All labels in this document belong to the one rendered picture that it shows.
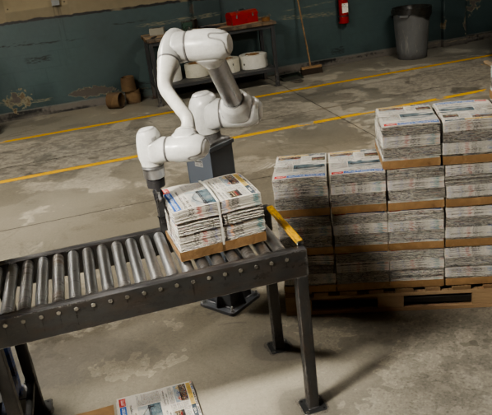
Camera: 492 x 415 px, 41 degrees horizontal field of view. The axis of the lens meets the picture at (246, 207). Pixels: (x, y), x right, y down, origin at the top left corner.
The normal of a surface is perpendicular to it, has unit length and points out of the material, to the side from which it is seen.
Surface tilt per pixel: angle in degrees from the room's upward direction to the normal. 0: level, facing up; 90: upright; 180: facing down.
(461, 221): 90
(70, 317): 90
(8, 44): 90
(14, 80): 90
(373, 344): 0
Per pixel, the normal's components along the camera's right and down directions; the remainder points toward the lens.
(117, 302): 0.26, 0.34
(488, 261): -0.11, 0.39
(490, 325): -0.11, -0.92
